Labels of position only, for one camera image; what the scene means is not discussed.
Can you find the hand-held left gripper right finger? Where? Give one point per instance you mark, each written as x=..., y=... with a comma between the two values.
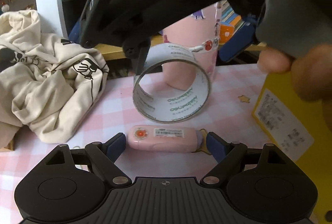
x=214, y=143

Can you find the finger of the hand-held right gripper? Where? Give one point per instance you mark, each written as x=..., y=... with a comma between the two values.
x=237, y=42
x=134, y=32

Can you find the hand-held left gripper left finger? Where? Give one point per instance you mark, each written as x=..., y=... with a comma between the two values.
x=116, y=143

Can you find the pink eraser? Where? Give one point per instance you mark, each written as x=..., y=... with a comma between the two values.
x=160, y=141

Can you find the clear tape roll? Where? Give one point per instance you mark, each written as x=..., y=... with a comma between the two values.
x=181, y=110

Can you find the yellow cardboard box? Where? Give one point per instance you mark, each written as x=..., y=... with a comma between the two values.
x=313, y=174

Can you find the pink checkered desktop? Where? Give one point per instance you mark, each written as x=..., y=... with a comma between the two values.
x=228, y=115

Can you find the person's right hand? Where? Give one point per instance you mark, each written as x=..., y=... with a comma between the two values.
x=313, y=76

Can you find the small orange toothpaste box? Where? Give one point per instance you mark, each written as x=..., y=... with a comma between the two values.
x=227, y=33

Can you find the pink sticker-covered cylinder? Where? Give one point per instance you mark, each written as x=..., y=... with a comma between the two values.
x=186, y=32

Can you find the beige cloth bag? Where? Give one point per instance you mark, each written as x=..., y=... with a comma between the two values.
x=39, y=84

